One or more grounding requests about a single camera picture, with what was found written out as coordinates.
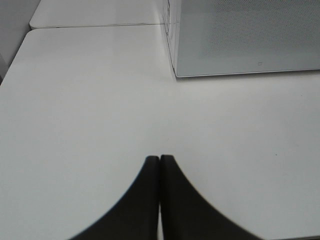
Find white microwave door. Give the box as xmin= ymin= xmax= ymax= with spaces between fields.
xmin=177 ymin=0 xmax=320 ymax=77

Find white microwave oven body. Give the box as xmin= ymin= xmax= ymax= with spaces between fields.
xmin=162 ymin=0 xmax=182 ymax=77

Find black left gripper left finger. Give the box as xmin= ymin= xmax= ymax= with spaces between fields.
xmin=72 ymin=156 xmax=160 ymax=240

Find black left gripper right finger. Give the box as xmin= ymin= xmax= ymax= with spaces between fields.
xmin=159 ymin=155 xmax=253 ymax=240

